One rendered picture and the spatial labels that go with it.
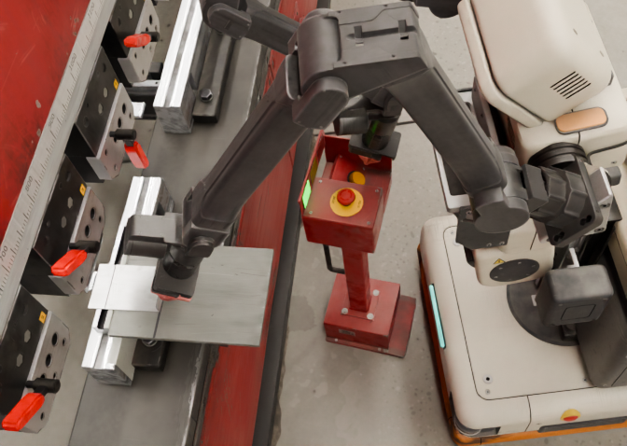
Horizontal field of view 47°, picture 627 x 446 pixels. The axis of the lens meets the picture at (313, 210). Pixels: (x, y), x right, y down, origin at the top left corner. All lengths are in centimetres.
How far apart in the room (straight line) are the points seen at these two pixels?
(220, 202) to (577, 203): 50
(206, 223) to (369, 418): 129
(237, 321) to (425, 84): 61
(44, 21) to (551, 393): 147
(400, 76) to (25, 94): 48
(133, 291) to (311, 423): 102
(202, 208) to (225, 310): 31
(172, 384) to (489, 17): 82
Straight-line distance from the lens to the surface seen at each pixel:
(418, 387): 222
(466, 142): 90
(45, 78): 103
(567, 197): 108
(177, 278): 119
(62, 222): 107
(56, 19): 106
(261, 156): 88
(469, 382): 194
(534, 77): 106
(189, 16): 173
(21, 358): 101
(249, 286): 126
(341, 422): 220
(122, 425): 138
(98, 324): 132
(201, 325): 125
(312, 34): 77
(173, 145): 162
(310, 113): 76
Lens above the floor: 213
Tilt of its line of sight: 59 degrees down
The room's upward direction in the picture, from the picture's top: 11 degrees counter-clockwise
